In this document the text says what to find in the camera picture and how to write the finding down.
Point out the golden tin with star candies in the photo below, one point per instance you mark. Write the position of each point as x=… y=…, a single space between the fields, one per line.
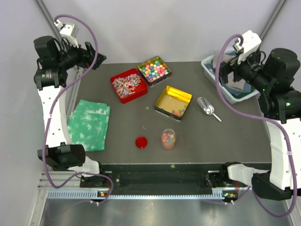
x=173 y=103

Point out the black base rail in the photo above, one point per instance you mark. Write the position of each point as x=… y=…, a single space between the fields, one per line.
x=161 y=179

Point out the tin with colourful cube candies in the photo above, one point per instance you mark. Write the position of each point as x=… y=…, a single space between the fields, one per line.
x=154 y=71

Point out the blue-grey garment in basket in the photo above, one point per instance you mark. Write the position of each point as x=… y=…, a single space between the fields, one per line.
x=244 y=90

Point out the green white cloth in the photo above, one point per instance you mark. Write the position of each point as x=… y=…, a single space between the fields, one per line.
x=88 y=125

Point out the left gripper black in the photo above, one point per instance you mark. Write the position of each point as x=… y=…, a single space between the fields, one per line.
x=85 y=56

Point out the white plastic basket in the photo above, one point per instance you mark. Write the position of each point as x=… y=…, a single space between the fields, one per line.
x=207 y=64

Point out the metal scoop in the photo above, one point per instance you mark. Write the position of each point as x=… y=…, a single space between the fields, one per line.
x=207 y=107

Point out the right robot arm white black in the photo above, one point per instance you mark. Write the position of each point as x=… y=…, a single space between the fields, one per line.
x=280 y=105

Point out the red tin with lollipops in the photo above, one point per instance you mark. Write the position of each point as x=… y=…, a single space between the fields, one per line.
x=129 y=85

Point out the red jar lid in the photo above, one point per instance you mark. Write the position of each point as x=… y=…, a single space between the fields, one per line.
x=141 y=142

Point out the beige bucket hat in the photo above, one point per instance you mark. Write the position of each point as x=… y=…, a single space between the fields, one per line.
x=235 y=85

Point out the clear plastic jar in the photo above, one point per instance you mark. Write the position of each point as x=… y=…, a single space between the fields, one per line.
x=168 y=139

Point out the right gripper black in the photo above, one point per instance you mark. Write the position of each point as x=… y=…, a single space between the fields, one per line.
x=226 y=68

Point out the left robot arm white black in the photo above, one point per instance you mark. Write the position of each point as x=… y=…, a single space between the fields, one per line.
x=55 y=59

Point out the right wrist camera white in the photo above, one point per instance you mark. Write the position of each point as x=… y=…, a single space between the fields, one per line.
x=251 y=42

